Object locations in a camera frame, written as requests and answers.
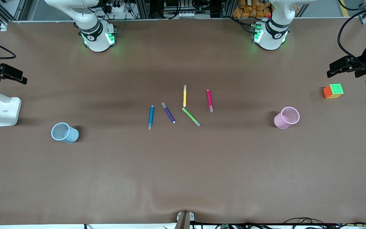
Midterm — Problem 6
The purple marker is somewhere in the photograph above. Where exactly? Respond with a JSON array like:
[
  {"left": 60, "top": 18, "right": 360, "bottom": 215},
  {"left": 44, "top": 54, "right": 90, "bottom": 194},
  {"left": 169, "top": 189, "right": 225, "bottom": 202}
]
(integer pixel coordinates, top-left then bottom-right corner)
[{"left": 161, "top": 102, "right": 176, "bottom": 124}]

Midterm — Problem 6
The white connector block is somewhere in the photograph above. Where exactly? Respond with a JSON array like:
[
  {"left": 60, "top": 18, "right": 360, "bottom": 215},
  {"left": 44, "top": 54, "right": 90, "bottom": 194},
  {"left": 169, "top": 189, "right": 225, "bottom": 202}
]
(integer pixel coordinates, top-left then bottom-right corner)
[{"left": 164, "top": 11, "right": 199, "bottom": 18}]

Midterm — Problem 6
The pink plastic cup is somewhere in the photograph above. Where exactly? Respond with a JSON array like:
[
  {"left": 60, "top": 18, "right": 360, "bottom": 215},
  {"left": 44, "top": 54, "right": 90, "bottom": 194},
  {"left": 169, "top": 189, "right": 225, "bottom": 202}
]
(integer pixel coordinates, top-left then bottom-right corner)
[{"left": 274, "top": 107, "right": 300, "bottom": 129}]

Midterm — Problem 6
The light blue plastic cup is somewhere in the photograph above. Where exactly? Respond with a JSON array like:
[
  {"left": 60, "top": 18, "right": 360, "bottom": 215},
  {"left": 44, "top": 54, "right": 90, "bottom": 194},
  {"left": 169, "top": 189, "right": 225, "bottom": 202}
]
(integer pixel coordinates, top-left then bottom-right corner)
[{"left": 51, "top": 122, "right": 79, "bottom": 143}]

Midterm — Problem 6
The brown table cover sheet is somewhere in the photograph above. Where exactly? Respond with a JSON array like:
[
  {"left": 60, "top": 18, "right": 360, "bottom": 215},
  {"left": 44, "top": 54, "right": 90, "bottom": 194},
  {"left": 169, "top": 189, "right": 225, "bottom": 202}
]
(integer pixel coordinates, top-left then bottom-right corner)
[{"left": 0, "top": 17, "right": 366, "bottom": 226}]

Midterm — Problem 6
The green marker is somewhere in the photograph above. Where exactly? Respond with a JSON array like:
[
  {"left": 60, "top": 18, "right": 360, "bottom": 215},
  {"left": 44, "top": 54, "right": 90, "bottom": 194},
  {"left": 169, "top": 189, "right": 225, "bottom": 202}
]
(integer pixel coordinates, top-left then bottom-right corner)
[{"left": 182, "top": 108, "right": 201, "bottom": 127}]

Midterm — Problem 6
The pink marker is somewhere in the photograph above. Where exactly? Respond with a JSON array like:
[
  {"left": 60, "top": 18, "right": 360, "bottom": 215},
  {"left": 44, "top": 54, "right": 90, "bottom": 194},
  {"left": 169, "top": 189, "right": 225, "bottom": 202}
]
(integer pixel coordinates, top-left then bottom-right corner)
[{"left": 206, "top": 89, "right": 214, "bottom": 113}]

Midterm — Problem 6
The blue marker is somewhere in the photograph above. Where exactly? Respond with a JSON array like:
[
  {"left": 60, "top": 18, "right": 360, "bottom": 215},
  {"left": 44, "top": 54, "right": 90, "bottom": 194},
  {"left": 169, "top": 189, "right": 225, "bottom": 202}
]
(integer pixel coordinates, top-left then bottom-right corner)
[{"left": 148, "top": 105, "right": 155, "bottom": 130}]

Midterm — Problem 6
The white desk lamp stand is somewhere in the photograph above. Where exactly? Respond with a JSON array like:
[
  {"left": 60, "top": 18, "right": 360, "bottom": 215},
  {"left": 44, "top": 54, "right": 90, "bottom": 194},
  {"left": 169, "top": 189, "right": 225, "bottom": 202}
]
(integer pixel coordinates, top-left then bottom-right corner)
[{"left": 0, "top": 85, "right": 22, "bottom": 127}]

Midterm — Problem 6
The colourful puzzle cube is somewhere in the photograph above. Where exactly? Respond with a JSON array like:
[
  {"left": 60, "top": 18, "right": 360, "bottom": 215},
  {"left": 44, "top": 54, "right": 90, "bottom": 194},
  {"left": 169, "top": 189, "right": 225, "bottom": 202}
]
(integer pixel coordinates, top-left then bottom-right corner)
[{"left": 323, "top": 83, "right": 344, "bottom": 99}]

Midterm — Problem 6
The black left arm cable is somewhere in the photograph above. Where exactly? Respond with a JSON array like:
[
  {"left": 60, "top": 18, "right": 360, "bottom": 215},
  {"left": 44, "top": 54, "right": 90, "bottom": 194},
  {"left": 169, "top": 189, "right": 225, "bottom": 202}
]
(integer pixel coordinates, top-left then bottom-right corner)
[{"left": 337, "top": 3, "right": 366, "bottom": 62}]

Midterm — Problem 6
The grey aluminium frame rail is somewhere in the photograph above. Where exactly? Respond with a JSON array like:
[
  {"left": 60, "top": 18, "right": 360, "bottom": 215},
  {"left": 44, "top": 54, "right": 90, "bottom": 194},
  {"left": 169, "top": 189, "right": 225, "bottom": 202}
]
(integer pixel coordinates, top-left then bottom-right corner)
[{"left": 0, "top": 0, "right": 28, "bottom": 26}]

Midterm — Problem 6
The pile of orange objects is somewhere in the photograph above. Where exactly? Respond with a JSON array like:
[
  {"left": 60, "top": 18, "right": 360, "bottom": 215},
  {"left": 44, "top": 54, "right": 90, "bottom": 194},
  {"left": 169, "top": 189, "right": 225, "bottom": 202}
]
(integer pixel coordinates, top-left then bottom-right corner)
[{"left": 233, "top": 0, "right": 272, "bottom": 18}]

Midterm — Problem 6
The white power strip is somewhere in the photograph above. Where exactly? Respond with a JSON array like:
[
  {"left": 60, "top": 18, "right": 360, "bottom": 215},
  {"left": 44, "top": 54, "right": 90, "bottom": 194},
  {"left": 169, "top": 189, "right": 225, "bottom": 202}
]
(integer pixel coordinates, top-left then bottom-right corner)
[{"left": 108, "top": 0, "right": 131, "bottom": 15}]

